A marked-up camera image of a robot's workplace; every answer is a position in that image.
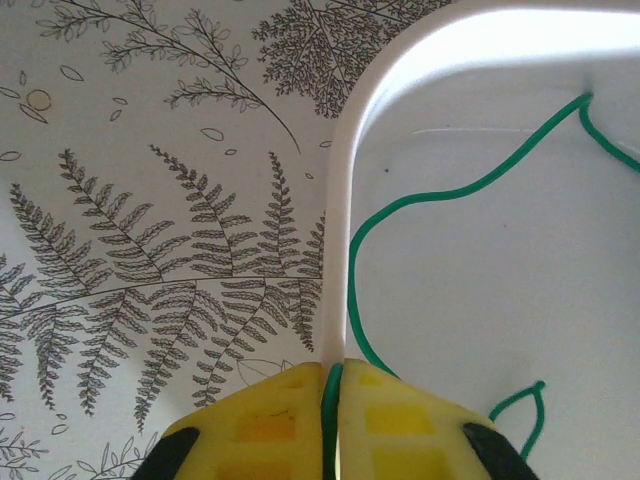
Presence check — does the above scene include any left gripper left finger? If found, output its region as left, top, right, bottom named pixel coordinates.
left=133, top=360, right=327, bottom=480

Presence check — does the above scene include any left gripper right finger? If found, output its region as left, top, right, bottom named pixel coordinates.
left=338, top=356, right=540, bottom=480

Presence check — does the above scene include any thin green cable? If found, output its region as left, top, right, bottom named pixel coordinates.
left=322, top=92, right=640, bottom=480

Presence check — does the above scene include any white plastic bin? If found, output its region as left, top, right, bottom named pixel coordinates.
left=319, top=0, right=640, bottom=480

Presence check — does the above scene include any fern print tablecloth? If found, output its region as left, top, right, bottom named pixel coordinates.
left=0, top=0, right=457, bottom=480

